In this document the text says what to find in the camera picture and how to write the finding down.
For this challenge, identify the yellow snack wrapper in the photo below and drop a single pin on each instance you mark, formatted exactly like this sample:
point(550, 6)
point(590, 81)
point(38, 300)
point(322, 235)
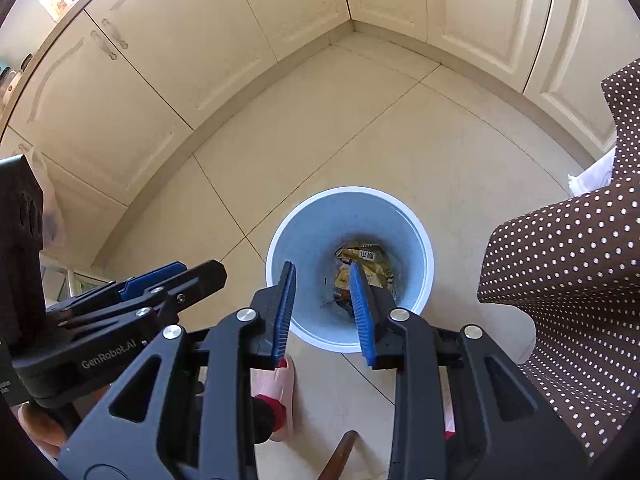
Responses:
point(370, 260)

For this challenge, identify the brown snack wrapper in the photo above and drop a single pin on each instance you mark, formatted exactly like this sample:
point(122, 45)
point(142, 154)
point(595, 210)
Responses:
point(344, 285)

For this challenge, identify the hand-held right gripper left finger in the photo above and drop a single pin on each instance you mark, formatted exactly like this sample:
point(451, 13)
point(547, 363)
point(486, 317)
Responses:
point(282, 310)

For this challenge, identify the white cloth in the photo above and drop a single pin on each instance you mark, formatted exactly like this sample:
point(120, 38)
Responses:
point(592, 175)

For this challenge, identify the blue plastic trash bin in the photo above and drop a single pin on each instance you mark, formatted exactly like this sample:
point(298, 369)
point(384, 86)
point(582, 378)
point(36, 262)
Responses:
point(310, 230)

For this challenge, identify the wooden chair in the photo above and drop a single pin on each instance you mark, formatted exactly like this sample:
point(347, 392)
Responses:
point(340, 455)

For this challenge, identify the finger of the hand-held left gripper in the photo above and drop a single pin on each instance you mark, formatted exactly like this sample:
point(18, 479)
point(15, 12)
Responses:
point(200, 280)
point(155, 277)

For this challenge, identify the brown polka dot tablecloth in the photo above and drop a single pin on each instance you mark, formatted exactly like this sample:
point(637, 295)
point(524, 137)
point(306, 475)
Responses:
point(550, 260)

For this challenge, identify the pink slipper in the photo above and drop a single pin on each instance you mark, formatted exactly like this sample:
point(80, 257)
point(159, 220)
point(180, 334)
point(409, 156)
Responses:
point(282, 385)

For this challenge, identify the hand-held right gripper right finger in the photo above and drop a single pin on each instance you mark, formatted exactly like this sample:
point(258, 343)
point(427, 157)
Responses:
point(362, 310)

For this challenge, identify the translucent plastic bag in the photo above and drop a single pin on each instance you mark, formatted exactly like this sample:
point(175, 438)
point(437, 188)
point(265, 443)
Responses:
point(52, 210)

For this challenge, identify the person's left hand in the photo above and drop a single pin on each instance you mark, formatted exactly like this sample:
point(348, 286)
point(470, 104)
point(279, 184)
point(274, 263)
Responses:
point(42, 432)

